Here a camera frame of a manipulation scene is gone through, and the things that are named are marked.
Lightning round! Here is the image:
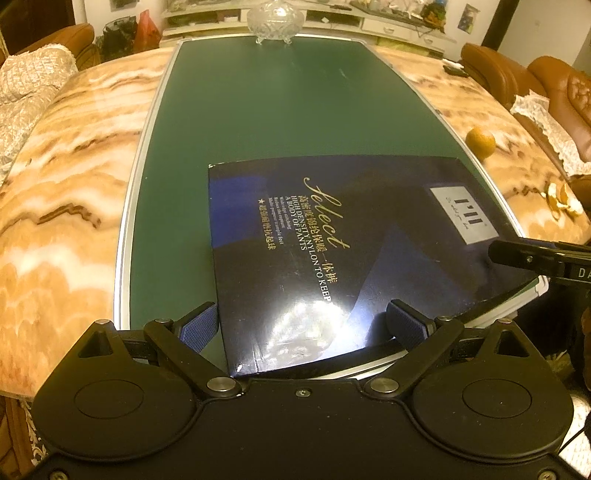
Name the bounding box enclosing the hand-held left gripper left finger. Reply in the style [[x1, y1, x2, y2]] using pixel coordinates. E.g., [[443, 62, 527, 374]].
[[76, 301, 242, 401]]

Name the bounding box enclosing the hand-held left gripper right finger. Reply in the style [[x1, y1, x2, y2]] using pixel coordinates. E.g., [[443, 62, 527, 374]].
[[364, 299, 532, 400]]

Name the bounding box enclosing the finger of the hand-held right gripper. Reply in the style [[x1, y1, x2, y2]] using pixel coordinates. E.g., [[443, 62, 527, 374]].
[[488, 239, 591, 274]]

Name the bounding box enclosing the black printed box lid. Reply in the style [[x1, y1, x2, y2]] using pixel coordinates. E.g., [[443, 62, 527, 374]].
[[207, 154, 541, 380]]

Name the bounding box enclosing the marble desktop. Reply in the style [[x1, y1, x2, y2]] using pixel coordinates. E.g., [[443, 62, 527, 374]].
[[0, 44, 591, 402]]

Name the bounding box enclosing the orange peel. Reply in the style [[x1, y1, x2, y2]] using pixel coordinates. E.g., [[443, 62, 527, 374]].
[[541, 182, 585, 217]]

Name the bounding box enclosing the orange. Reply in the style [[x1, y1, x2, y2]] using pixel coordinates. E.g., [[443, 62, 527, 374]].
[[465, 128, 496, 161]]

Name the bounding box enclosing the white lace chair cloth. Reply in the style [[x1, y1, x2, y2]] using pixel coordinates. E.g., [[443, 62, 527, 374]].
[[510, 90, 591, 178]]

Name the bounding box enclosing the brown leather armchair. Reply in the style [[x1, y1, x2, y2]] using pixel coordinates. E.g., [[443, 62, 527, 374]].
[[526, 55, 591, 204]]

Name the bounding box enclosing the green table mat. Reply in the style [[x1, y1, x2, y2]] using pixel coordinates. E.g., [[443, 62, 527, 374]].
[[112, 36, 550, 381]]

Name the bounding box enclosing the white television cabinet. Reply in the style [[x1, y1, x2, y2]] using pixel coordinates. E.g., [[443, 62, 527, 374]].
[[159, 0, 462, 54]]

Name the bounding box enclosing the white lace sofa cover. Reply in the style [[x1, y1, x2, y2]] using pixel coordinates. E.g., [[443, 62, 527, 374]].
[[0, 46, 79, 171]]

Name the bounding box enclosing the black bag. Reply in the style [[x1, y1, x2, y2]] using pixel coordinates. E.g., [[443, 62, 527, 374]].
[[99, 16, 139, 61]]

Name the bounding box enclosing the red plastic bag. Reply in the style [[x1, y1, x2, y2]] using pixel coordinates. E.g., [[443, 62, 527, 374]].
[[136, 10, 162, 47]]

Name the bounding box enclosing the brown leather sofa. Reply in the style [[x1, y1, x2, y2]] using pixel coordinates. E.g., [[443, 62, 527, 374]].
[[0, 23, 95, 70]]

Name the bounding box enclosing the lidded glass candy dish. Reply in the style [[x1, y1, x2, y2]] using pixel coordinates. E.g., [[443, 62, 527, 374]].
[[246, 0, 304, 47]]

